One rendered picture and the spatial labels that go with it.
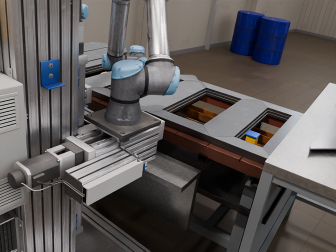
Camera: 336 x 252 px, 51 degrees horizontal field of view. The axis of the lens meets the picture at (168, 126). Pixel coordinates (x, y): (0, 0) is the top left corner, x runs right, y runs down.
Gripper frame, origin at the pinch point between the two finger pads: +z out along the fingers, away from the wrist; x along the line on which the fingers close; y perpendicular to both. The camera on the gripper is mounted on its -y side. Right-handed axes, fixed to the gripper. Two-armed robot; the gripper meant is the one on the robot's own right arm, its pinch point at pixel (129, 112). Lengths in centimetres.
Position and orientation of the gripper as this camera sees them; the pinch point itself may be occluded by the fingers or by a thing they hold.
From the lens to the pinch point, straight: 190.7
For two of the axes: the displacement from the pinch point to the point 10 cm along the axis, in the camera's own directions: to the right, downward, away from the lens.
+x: -8.4, -3.3, 4.4
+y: 5.4, -3.1, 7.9
